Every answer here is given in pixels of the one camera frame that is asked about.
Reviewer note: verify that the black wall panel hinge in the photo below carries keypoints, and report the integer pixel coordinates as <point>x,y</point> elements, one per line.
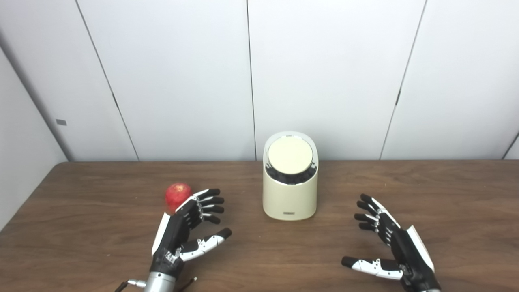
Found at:
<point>115,101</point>
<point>397,97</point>

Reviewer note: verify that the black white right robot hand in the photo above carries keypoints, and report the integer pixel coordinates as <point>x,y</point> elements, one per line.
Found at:
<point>407,247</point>

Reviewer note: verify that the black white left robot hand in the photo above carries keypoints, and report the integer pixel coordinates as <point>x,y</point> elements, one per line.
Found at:
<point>172,239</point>

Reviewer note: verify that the cream-colored bin body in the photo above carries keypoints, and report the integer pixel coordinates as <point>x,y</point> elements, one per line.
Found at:
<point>290,198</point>

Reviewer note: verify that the small gray wall label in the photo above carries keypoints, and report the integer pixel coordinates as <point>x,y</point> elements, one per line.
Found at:
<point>61,122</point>

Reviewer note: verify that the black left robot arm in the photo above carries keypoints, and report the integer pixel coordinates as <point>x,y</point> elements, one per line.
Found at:
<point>160,284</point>

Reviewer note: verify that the red apple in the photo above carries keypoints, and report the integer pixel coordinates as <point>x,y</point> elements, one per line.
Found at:
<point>176,194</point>

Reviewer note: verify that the cream round bin lid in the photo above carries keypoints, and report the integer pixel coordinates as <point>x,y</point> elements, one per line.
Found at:
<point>290,156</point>

